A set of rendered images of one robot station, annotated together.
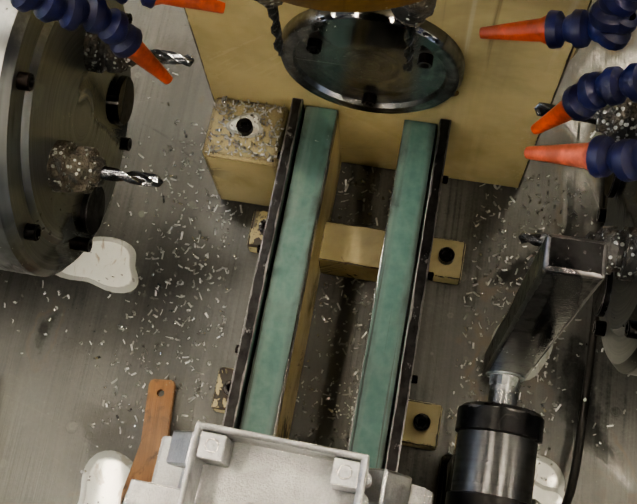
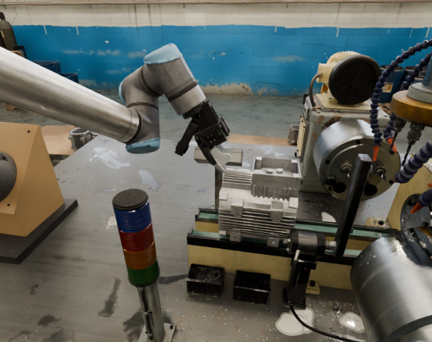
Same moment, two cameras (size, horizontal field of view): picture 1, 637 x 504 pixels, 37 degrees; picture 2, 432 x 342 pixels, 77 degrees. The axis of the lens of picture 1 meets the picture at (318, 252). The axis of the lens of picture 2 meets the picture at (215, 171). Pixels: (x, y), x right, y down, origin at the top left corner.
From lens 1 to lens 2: 63 cm
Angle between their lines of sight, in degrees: 60
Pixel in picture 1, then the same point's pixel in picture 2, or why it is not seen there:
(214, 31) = (400, 192)
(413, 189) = not seen: hidden behind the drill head
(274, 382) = (311, 229)
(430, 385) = (325, 292)
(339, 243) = not seen: hidden behind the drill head
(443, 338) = (343, 296)
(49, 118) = (354, 156)
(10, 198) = (332, 150)
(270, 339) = (322, 227)
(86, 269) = (325, 217)
